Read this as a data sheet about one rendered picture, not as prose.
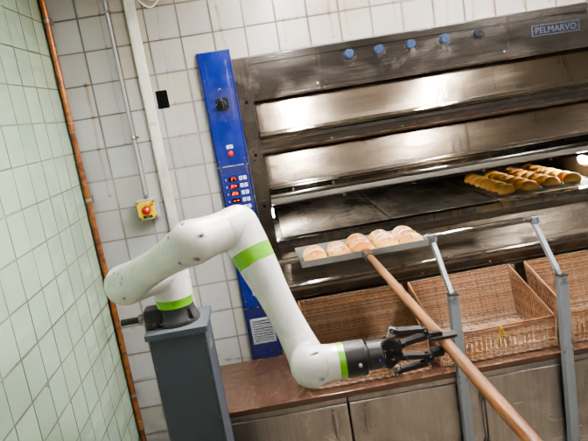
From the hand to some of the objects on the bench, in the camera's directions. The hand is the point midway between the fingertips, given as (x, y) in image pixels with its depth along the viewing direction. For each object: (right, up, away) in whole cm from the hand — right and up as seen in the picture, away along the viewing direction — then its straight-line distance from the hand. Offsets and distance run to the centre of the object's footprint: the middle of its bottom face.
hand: (443, 342), depth 154 cm
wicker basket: (+53, -27, +140) cm, 152 cm away
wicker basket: (-4, -37, +138) cm, 142 cm away
